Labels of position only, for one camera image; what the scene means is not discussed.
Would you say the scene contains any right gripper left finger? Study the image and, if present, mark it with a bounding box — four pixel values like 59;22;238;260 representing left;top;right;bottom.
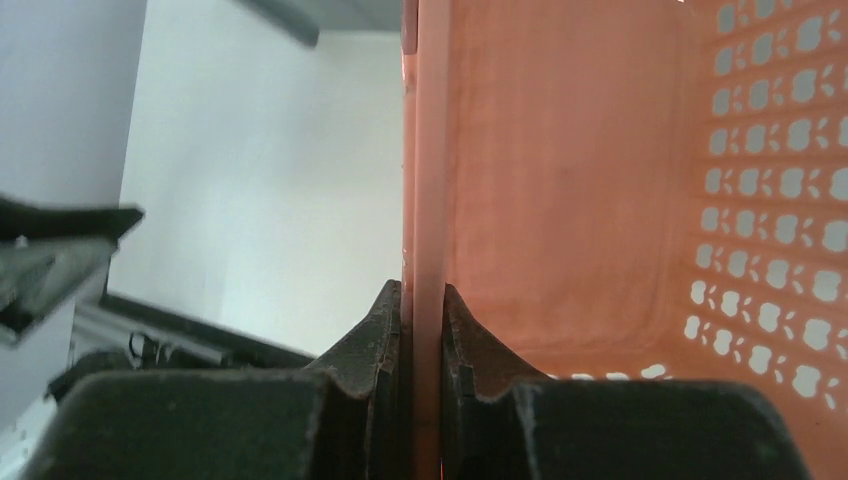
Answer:
23;280;403;479

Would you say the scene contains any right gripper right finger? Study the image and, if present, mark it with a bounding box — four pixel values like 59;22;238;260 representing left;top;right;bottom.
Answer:
441;285;810;479

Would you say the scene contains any pink perforated plastic basket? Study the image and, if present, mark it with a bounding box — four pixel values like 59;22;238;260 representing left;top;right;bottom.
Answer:
401;1;847;479

